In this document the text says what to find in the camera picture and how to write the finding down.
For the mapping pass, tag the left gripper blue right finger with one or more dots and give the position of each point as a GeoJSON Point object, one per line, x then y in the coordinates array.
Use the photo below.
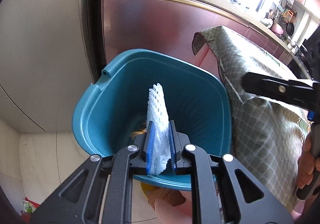
{"type": "Point", "coordinates": [176, 141]}

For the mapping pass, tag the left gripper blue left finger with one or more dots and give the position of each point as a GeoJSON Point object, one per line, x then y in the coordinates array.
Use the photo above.
{"type": "Point", "coordinates": [149, 146]}

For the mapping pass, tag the gold snack wrapper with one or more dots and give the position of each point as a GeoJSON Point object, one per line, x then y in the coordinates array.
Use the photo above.
{"type": "Point", "coordinates": [140, 130]}

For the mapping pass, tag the white foam fruit net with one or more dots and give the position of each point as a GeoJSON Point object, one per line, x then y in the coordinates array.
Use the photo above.
{"type": "Point", "coordinates": [158, 134]}

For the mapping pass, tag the teal plastic trash bin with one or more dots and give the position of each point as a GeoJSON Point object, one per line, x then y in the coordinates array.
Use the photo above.
{"type": "Point", "coordinates": [139, 86]}

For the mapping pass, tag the person right hand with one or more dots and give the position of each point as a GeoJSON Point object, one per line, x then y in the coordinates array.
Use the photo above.
{"type": "Point", "coordinates": [306, 165]}

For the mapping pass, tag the built-in black oven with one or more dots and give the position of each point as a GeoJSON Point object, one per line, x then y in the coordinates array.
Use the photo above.
{"type": "Point", "coordinates": [299, 64]}

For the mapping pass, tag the patterned tablecloth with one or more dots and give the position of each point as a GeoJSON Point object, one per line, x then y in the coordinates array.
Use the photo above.
{"type": "Point", "coordinates": [267, 136]}

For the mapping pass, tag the black frying pan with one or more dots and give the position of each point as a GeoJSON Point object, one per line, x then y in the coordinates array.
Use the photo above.
{"type": "Point", "coordinates": [290, 28]}

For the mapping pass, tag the pink pot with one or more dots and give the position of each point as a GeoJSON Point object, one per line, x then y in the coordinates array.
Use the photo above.
{"type": "Point", "coordinates": [276, 29]}

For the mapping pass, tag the grey refrigerator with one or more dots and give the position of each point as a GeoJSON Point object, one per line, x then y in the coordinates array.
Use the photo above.
{"type": "Point", "coordinates": [48, 59]}

